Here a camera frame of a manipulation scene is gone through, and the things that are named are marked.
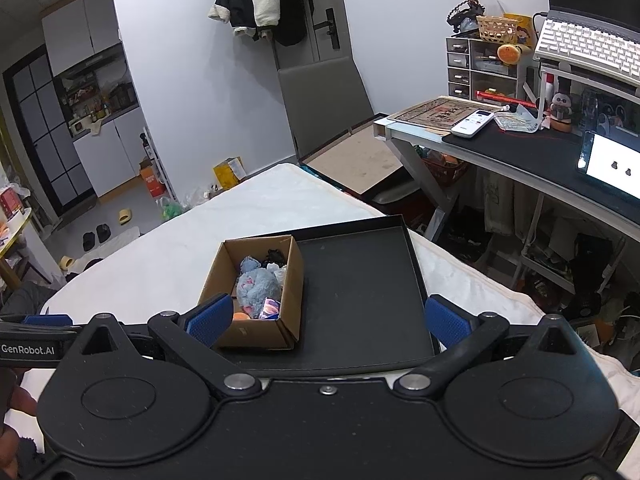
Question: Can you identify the woven wicker basket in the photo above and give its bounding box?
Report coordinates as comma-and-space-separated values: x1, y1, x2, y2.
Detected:
476, 15, 519, 44

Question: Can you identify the brown cardboard box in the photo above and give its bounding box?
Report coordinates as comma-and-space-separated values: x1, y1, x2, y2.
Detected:
197, 235, 305, 351

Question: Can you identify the white desk riser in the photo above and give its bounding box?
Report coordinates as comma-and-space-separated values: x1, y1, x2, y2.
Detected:
536, 59, 640, 132

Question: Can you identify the glass desk with white frame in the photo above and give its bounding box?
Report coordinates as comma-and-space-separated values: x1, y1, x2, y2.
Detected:
372, 95, 640, 243

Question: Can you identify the person's left hand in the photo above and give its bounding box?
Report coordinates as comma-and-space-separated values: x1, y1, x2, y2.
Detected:
0, 367, 38, 480

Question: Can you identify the yellow carton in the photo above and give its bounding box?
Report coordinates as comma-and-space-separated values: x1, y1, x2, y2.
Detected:
213, 157, 247, 191

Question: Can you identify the white keyboard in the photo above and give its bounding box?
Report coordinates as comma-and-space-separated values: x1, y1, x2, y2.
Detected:
534, 17, 640, 82

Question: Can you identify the orange fruit plush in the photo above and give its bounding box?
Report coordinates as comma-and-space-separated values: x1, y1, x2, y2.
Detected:
496, 42, 532, 67

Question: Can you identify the tablet with white screen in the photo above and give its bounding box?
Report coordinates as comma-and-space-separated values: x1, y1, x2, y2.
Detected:
577, 130, 640, 199

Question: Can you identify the white storage shelf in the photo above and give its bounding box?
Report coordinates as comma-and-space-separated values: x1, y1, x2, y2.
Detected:
519, 194, 627, 297

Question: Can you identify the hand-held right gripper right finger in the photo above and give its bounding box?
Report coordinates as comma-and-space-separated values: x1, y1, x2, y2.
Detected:
394, 294, 583, 393

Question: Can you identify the orange carton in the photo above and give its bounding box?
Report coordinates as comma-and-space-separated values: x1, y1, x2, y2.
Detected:
139, 160, 167, 199

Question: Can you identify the grey drawer organizer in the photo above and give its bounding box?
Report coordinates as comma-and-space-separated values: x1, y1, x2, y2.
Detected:
446, 35, 536, 102

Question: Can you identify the white remote control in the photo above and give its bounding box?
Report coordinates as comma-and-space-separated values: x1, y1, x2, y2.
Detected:
451, 109, 496, 139

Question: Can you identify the red plastic basket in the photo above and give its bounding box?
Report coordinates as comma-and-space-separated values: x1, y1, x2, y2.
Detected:
422, 152, 469, 187

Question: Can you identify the white kitchen cabinet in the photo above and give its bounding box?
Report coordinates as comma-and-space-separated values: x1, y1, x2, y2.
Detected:
72, 105, 152, 199

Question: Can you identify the black box with brown lining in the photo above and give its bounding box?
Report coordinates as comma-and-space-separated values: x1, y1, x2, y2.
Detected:
298, 126, 405, 197

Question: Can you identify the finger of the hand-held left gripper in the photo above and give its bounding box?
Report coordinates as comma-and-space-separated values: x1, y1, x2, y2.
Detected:
0, 314, 85, 334

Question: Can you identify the black framed glass door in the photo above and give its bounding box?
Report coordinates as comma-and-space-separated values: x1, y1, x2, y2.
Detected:
2, 52, 97, 217

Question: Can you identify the kitchen shelf with bottles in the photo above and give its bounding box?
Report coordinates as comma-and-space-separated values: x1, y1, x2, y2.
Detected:
54, 42, 140, 137

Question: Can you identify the black desk mat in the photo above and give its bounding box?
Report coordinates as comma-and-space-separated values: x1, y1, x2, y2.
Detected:
440, 117, 640, 198

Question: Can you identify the grey-blue fluffy plush toy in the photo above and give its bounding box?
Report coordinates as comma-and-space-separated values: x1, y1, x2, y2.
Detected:
236, 267, 284, 319

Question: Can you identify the black shallow tray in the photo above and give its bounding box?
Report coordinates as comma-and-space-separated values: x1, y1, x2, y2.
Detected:
215, 215, 442, 378

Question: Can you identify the cream tote bag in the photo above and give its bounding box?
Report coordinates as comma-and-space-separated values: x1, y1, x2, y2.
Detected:
481, 170, 517, 237

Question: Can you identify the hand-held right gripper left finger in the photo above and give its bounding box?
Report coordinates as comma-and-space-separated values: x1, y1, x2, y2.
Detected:
75, 294, 263, 397

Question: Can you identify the yellow cartoon bag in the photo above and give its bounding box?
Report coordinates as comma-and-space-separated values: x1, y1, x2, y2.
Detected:
502, 12, 535, 47

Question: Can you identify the brown patterned mat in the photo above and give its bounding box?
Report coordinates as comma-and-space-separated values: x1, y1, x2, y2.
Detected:
387, 96, 484, 134

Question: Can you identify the white fluffy blanket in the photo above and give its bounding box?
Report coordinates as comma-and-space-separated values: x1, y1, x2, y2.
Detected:
40, 162, 640, 461

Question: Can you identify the dark grey cloth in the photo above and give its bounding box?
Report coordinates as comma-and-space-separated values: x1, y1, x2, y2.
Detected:
0, 281, 57, 317

